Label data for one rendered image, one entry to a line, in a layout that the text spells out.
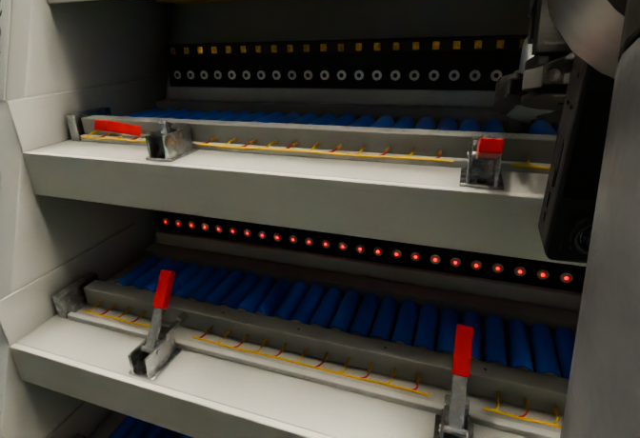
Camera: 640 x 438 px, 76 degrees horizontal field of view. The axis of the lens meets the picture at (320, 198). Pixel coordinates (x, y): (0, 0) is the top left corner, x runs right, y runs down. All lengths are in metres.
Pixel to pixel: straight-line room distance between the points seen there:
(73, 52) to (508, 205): 0.46
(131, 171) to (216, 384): 0.20
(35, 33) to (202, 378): 0.37
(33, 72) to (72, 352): 0.28
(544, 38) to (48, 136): 0.45
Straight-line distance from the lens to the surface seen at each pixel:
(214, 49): 0.56
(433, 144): 0.34
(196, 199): 0.37
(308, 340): 0.40
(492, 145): 0.24
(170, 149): 0.39
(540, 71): 0.25
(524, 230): 0.30
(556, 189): 0.24
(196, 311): 0.45
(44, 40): 0.53
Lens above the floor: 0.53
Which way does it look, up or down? 2 degrees down
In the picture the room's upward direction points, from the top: 5 degrees clockwise
